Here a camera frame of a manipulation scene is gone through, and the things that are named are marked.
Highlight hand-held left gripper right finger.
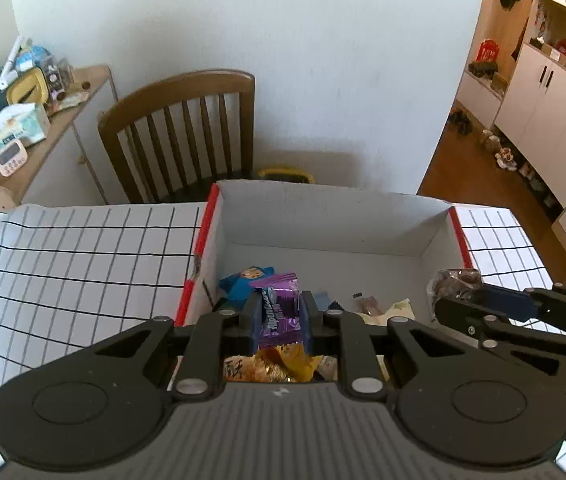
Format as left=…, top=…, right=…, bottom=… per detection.
left=299, top=290, right=510, bottom=402

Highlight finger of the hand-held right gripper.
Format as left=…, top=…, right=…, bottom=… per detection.
left=433, top=296, right=566, bottom=377
left=480, top=282, right=566, bottom=335

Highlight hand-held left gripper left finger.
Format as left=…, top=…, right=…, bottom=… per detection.
left=62, top=290, right=264, bottom=402

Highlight light blue snack packet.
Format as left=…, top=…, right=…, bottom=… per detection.
left=313, top=290, right=344, bottom=314

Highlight purple snack packet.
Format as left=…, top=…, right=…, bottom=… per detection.
left=248, top=272, right=309, bottom=351

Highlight brown snack packet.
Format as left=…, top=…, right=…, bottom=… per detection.
left=427, top=269, right=484, bottom=307

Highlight blue cookie packet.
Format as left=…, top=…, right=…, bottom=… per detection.
left=219, top=266, right=275, bottom=311

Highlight red yellow snack packet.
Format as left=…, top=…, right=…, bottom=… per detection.
left=223, top=355, right=259, bottom=384

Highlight small tan snack packet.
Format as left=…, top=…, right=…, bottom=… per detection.
left=353, top=292, right=382, bottom=316

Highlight red cardboard box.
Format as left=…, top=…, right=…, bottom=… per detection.
left=173, top=180, right=476, bottom=386

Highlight cream white snack packet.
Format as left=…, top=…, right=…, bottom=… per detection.
left=358, top=299, right=417, bottom=326

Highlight white sneakers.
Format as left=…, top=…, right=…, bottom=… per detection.
left=495, top=147, right=519, bottom=171

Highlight yellow rimmed black bin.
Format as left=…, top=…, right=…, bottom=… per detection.
left=257, top=167, right=314, bottom=185

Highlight black shoes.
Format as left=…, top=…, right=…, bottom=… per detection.
left=448, top=109, right=474, bottom=135

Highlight white checkered tablecloth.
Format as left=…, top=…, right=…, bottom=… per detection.
left=0, top=202, right=552, bottom=480

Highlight white low shoe bench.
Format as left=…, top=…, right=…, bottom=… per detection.
left=455, top=67, right=506, bottom=131

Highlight wooden slat-back chair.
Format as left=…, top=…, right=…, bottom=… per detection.
left=98, top=70, right=257, bottom=205

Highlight wooden side cabinet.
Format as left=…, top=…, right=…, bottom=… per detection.
left=0, top=64, right=119, bottom=211

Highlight white kitchen timer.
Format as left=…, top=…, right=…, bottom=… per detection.
left=0, top=139, right=29, bottom=177

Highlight white green tissue pack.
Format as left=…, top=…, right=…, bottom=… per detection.
left=0, top=102, right=50, bottom=149

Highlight yellow storage box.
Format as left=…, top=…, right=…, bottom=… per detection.
left=6, top=67, right=48, bottom=106

